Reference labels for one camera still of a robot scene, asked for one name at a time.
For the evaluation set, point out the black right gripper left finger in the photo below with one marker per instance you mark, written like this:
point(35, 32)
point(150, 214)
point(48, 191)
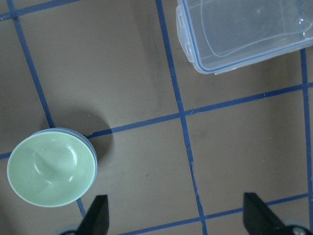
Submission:
point(96, 221)

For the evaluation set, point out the clear plastic food container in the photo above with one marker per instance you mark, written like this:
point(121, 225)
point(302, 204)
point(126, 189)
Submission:
point(218, 36)

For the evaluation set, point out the green bowl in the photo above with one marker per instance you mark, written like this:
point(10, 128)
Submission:
point(51, 169)

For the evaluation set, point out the blue bowl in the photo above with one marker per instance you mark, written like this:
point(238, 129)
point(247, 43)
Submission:
point(78, 135)

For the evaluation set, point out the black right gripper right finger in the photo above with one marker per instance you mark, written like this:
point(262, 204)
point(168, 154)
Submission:
point(259, 219)

